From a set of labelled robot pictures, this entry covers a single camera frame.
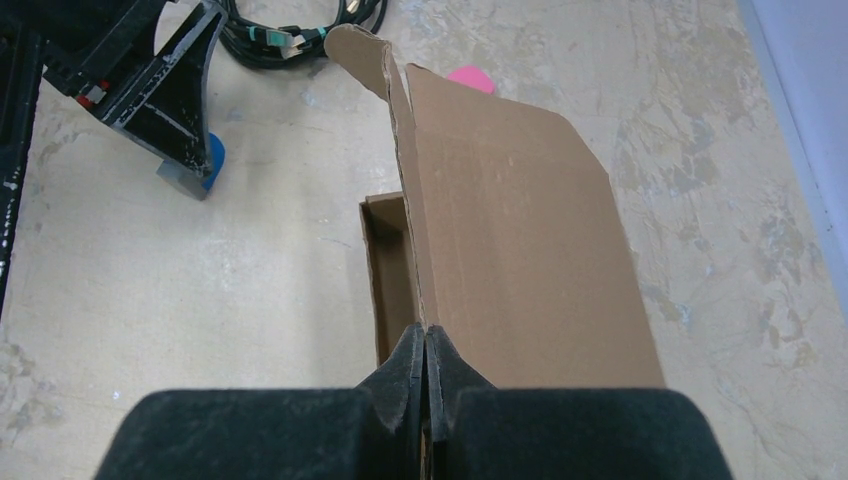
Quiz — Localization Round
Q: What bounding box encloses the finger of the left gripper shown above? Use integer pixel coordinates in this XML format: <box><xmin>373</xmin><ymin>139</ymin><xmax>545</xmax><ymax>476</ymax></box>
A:
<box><xmin>86</xmin><ymin>1</ymin><xmax>227</xmax><ymax>174</ymax></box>

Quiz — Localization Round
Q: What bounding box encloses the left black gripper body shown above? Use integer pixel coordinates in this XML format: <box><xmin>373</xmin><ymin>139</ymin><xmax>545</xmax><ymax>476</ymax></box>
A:
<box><xmin>1</xmin><ymin>1</ymin><xmax>179</xmax><ymax>100</ymax></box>

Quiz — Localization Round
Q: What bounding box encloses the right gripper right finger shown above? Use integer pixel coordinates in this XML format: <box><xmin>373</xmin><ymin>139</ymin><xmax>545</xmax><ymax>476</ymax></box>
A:
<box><xmin>425</xmin><ymin>326</ymin><xmax>732</xmax><ymax>479</ymax></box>

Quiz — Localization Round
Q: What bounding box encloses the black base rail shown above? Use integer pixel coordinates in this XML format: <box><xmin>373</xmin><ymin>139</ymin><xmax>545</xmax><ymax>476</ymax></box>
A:
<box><xmin>1</xmin><ymin>19</ymin><xmax>42</xmax><ymax>294</ymax></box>

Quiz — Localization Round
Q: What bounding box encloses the pink and green small block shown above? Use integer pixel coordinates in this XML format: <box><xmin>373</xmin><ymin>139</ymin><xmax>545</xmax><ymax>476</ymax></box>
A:
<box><xmin>447</xmin><ymin>65</ymin><xmax>496</xmax><ymax>94</ymax></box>

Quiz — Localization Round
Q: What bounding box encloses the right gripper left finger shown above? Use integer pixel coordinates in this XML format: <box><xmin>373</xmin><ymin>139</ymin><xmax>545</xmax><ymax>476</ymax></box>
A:
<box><xmin>95</xmin><ymin>324</ymin><xmax>425</xmax><ymax>479</ymax></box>

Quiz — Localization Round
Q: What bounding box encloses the blue and grey small block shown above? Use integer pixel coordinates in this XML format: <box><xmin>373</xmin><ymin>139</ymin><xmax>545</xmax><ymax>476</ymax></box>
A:
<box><xmin>156</xmin><ymin>133</ymin><xmax>226</xmax><ymax>201</ymax></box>

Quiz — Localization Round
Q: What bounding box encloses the brown cardboard box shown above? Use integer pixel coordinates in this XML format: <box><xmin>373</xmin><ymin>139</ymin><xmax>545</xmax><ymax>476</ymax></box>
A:
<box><xmin>325</xmin><ymin>25</ymin><xmax>665</xmax><ymax>388</ymax></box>

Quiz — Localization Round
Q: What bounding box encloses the black coiled cable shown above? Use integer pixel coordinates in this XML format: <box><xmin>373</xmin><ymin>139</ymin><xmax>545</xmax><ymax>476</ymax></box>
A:
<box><xmin>218</xmin><ymin>0</ymin><xmax>390</xmax><ymax>71</ymax></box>

